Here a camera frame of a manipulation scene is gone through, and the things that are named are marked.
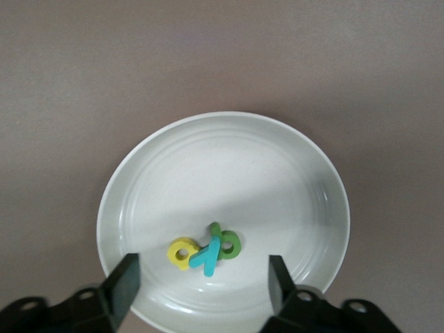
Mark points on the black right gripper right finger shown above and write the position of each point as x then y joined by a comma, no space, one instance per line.
298,312

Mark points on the beige brown plate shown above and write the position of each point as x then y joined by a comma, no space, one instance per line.
222,173

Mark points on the brown table cover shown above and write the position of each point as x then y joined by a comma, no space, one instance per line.
222,52

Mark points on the green foam letter b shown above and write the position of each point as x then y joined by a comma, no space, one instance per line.
232,251

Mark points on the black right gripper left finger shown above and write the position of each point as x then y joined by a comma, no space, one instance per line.
104,305

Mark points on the teal foam letter y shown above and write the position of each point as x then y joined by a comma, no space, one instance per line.
211,260

